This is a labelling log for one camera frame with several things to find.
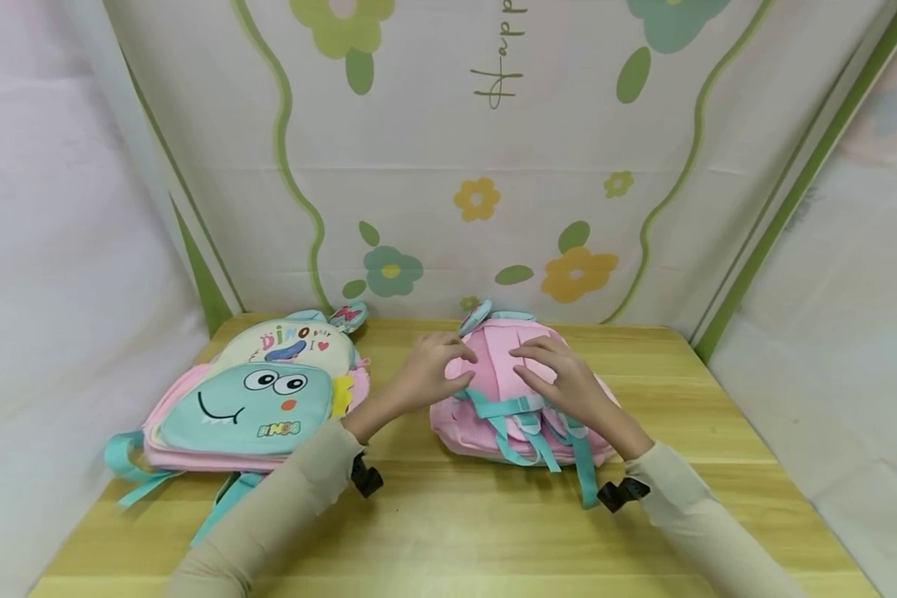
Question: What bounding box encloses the dinosaur face backpack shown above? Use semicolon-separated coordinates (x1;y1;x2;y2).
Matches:
104;301;373;547

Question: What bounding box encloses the black wrist band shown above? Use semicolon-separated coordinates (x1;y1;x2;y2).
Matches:
349;453;385;500
596;475;652;514

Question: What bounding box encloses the person's right hand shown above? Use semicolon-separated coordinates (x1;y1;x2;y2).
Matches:
508;335;655;462

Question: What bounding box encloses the person's left hand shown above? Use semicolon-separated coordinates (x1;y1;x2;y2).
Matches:
341;331;480;444

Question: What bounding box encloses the person's right forearm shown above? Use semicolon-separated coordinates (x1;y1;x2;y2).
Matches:
623;440;806;598

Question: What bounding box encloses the pink backpack with teal straps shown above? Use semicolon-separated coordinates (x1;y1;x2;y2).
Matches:
429;300;620;510

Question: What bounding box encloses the person's left forearm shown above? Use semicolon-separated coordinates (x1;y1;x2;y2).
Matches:
165;417;369;598

